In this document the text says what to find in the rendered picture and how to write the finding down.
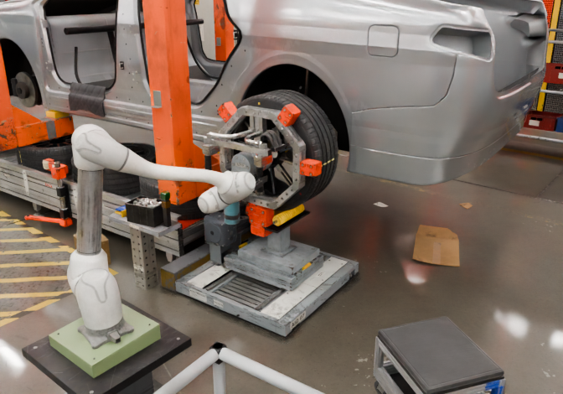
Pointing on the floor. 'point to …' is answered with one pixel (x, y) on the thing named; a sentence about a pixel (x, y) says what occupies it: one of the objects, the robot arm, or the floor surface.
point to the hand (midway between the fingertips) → (259, 178)
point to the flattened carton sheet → (436, 246)
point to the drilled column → (143, 259)
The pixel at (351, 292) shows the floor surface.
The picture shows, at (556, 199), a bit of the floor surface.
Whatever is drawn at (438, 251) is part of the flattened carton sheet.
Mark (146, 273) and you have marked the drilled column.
